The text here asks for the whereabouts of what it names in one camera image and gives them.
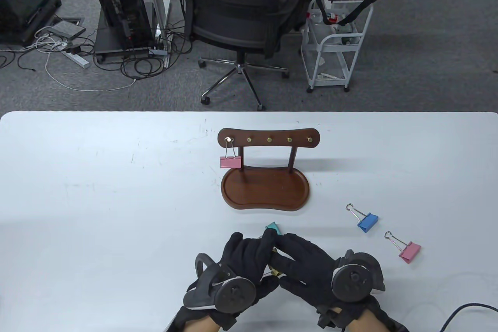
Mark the black mesh office chair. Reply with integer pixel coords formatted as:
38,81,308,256
178,0,290,111

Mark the tangle of black cables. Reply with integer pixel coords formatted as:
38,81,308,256
93,17,194,78

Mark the grey floor socket plate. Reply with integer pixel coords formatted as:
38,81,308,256
51,21,86,40

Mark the person's right hand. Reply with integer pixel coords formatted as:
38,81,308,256
272,233,386,328

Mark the person's left forearm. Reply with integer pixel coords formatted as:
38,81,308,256
183,316,222,332

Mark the pink binder clip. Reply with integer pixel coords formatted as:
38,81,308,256
384,231,422,264
220,137,242,170

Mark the black tower stand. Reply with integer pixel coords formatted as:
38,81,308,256
95,9,156,65

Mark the black braided cable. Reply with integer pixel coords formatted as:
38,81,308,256
442,301,498,332

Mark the thin white cable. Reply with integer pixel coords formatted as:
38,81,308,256
45,34,137,92

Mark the blue binder clip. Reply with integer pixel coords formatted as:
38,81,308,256
346,203,379,233

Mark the white power strip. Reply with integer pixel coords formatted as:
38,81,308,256
58,46,89,70

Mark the person's right forearm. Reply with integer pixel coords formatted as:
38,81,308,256
342,314,386,332

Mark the yellow binder clip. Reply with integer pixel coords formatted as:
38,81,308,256
268,247,281,277

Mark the grey handheld controller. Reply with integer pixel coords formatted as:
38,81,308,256
183,253,257,314
331,250,386,303

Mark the white rolling cart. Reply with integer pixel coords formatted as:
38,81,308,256
301,0,375,93

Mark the person's left hand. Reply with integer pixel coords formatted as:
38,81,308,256
187,229,280,328

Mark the brown wooden key rack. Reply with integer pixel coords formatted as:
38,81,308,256
217,127,321,212

